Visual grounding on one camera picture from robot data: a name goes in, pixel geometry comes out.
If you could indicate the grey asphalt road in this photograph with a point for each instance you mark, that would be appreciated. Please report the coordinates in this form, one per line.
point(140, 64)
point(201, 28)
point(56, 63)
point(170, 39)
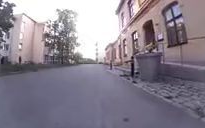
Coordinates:
point(73, 96)

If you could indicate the tan two-storey building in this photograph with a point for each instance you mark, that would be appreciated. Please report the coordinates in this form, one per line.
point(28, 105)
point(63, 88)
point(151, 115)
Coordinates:
point(190, 46)

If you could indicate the cluster of green trees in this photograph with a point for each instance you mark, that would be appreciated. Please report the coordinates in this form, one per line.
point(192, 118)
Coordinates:
point(61, 36)

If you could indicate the distant tall mast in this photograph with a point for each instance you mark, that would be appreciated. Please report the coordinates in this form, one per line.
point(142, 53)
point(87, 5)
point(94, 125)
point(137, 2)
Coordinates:
point(96, 51)

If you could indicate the grass strip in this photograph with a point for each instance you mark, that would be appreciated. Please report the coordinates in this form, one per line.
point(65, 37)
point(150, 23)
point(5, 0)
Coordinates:
point(13, 68)

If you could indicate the grey cobblestone pavement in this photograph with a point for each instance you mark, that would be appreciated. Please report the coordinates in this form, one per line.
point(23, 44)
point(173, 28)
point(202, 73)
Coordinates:
point(183, 93)

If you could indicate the pink multi-storey building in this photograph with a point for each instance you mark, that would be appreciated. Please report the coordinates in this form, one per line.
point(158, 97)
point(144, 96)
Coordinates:
point(25, 40)

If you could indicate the grey concrete planter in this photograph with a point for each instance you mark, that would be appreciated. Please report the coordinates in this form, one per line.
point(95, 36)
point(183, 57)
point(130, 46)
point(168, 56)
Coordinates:
point(149, 66)

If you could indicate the dark short post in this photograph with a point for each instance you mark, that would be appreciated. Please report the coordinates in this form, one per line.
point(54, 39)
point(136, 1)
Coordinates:
point(110, 65)
point(132, 66)

